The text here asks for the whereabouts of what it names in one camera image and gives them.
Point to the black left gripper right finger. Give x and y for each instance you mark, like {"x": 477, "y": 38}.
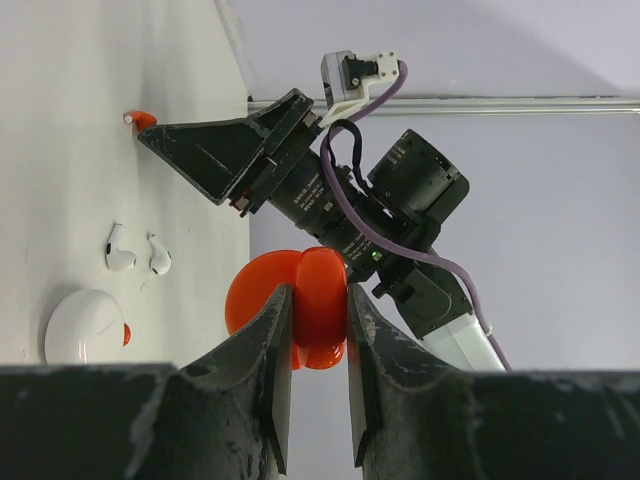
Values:
{"x": 413, "y": 416}

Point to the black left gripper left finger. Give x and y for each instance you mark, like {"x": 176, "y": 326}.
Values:
{"x": 224, "y": 416}

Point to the aluminium frame rail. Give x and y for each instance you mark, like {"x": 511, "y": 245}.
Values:
{"x": 508, "y": 106}

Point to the white earbud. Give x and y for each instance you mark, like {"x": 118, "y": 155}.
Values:
{"x": 117, "y": 259}
{"x": 161, "y": 260}

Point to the white round charging case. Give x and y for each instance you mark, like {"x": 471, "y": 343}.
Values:
{"x": 86, "y": 327}

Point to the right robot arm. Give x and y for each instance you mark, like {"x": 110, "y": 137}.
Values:
{"x": 384, "y": 226}

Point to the orange earbud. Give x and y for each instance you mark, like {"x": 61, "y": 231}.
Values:
{"x": 141, "y": 120}
{"x": 127, "y": 335}

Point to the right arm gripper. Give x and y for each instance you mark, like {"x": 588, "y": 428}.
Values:
{"x": 244, "y": 161}

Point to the orange round charging case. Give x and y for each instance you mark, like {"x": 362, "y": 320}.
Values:
{"x": 318, "y": 278}

